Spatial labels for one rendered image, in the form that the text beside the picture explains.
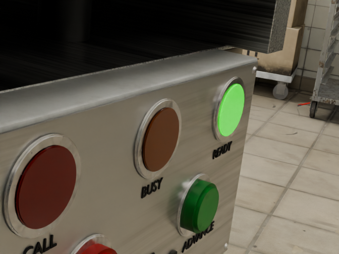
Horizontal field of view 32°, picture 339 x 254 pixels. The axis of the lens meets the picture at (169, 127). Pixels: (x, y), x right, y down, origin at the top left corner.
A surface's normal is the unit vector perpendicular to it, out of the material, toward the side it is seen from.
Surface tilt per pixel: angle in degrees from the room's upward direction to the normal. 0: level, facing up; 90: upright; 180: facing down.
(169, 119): 90
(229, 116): 90
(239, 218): 0
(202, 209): 90
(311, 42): 90
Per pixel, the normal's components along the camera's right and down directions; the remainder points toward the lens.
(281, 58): -0.27, 0.27
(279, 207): 0.11, -0.95
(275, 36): 0.85, 0.25
